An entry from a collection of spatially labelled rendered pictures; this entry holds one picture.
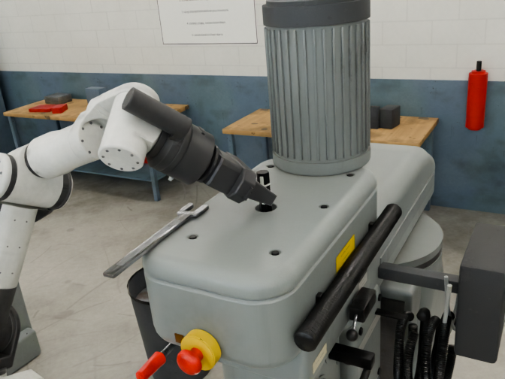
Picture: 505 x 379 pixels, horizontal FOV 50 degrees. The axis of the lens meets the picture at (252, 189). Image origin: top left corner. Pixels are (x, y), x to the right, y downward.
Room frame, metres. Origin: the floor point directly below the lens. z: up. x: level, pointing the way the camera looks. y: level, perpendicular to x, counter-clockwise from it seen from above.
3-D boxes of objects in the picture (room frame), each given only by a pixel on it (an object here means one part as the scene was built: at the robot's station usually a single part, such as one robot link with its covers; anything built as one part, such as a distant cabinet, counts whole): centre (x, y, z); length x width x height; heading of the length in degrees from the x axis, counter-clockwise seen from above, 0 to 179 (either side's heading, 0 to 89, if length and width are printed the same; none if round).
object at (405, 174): (1.28, -0.28, 1.66); 0.80 x 0.23 x 0.20; 149
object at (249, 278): (0.87, -0.03, 1.81); 0.47 x 0.26 x 0.16; 149
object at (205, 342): (0.66, 0.10, 1.76); 0.06 x 0.02 x 0.06; 59
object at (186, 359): (0.64, 0.11, 1.76); 0.04 x 0.03 x 0.04; 59
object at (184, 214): (0.77, 0.15, 1.89); 0.24 x 0.04 x 0.01; 152
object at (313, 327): (0.81, -0.16, 1.79); 0.45 x 0.04 x 0.04; 149
